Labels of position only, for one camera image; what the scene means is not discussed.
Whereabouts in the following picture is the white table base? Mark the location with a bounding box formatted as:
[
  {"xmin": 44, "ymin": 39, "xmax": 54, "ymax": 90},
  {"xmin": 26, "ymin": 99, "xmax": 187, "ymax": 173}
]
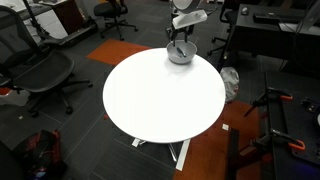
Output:
[{"xmin": 131, "ymin": 136, "xmax": 192, "ymax": 173}]

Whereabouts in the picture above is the teal pen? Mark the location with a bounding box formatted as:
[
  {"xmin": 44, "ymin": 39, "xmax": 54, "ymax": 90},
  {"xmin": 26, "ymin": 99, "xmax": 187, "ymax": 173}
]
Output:
[{"xmin": 176, "ymin": 47, "xmax": 188, "ymax": 59}]

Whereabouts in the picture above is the grey bowl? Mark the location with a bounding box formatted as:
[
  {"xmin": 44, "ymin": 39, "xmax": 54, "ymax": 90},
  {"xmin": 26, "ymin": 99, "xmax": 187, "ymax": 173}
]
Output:
[{"xmin": 166, "ymin": 39, "xmax": 198, "ymax": 65}]

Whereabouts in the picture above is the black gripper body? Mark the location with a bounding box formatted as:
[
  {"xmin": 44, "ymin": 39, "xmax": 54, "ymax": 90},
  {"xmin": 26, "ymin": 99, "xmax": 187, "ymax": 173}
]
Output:
[{"xmin": 165, "ymin": 23, "xmax": 196, "ymax": 38}]

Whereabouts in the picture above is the white plastic bag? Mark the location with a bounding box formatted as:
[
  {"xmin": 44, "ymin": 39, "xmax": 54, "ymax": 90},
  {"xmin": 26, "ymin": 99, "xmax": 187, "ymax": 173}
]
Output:
[{"xmin": 219, "ymin": 66, "xmax": 241, "ymax": 103}]

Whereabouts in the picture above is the grey computer mouse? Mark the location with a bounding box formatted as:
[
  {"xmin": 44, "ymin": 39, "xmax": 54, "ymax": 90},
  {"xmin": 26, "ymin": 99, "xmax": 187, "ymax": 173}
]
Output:
[{"xmin": 240, "ymin": 5, "xmax": 251, "ymax": 16}]

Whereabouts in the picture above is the black breadboard table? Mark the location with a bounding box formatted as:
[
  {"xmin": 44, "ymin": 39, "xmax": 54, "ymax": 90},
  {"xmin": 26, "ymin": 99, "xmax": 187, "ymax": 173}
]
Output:
[{"xmin": 264, "ymin": 69, "xmax": 320, "ymax": 180}]

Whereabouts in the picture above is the black red backpack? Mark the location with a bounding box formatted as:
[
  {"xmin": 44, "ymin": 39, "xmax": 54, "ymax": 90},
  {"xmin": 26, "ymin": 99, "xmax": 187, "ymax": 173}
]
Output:
[{"xmin": 13, "ymin": 129, "xmax": 70, "ymax": 180}]

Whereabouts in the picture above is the brown wooden cabinet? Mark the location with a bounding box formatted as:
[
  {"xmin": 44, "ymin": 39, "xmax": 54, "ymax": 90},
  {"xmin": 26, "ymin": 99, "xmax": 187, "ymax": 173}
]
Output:
[{"xmin": 53, "ymin": 0, "xmax": 85, "ymax": 35}]

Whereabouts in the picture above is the black mesh office chair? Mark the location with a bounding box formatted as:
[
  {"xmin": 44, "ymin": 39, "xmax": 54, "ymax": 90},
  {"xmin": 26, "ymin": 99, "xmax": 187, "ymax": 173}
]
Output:
[{"xmin": 0, "ymin": 4, "xmax": 95, "ymax": 119}]

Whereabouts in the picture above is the white cabinet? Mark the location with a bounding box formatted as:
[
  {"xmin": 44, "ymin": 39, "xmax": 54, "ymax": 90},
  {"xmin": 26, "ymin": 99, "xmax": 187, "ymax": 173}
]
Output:
[{"xmin": 18, "ymin": 0, "xmax": 70, "ymax": 42}]

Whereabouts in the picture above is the black post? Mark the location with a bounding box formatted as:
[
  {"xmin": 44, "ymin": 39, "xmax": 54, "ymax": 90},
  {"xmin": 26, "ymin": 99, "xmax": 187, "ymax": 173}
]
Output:
[{"xmin": 226, "ymin": 128, "xmax": 241, "ymax": 180}]

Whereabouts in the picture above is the black kick scooter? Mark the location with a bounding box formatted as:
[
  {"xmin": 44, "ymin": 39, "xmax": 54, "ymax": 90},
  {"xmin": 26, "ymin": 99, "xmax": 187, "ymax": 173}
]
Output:
[{"xmin": 22, "ymin": 0, "xmax": 99, "ymax": 47}]

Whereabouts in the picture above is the orange black bar clamp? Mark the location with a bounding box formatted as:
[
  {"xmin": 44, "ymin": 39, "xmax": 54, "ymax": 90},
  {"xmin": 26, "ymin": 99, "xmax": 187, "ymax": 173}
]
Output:
[
  {"xmin": 243, "ymin": 86, "xmax": 294, "ymax": 118},
  {"xmin": 249, "ymin": 127, "xmax": 306, "ymax": 158}
]

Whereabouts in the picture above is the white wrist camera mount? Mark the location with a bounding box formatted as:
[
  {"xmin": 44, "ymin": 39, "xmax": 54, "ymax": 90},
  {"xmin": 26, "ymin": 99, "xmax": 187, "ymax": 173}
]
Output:
[{"xmin": 172, "ymin": 9, "xmax": 208, "ymax": 30}]

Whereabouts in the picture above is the black desk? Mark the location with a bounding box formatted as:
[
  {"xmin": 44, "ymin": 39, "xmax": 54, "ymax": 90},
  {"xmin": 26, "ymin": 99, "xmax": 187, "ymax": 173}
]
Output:
[{"xmin": 233, "ymin": 3, "xmax": 320, "ymax": 73}]

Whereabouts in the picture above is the black keyboard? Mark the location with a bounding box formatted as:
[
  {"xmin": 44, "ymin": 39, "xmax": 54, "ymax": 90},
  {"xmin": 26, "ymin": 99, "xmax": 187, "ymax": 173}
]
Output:
[{"xmin": 252, "ymin": 12, "xmax": 282, "ymax": 25}]

